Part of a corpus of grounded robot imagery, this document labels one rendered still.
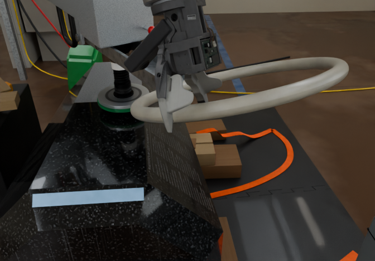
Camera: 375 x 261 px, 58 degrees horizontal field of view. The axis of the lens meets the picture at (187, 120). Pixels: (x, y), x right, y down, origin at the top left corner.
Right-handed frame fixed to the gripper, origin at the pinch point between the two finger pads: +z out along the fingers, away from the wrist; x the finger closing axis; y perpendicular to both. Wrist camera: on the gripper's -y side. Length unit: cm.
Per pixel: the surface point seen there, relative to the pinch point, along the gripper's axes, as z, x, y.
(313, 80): -2.6, 9.1, 20.6
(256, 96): -2.5, 1.8, 12.8
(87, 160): 17, 25, -55
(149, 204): 31, 23, -33
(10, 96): -7, 49, -119
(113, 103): 3, 51, -61
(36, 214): 25, 5, -60
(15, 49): -45, 186, -291
